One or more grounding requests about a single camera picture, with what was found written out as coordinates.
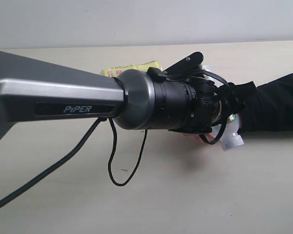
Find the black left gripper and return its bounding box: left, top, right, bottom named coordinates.
left=185, top=77, right=246, bottom=134

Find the white green label bottle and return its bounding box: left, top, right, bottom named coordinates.
left=202, top=65, right=244, bottom=151

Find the black sleeved forearm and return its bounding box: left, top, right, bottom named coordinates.
left=238, top=73, right=293, bottom=133

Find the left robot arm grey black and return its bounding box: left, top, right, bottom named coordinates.
left=0, top=51, right=245, bottom=140

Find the yellow bottle red cap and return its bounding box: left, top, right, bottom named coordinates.
left=100, top=60, right=162, bottom=78

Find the person's open bare hand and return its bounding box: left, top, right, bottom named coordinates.
left=182, top=133, right=214, bottom=143

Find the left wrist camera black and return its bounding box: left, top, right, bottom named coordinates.
left=163, top=51, right=204, bottom=78

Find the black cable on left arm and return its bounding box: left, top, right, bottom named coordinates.
left=0, top=67, right=240, bottom=213

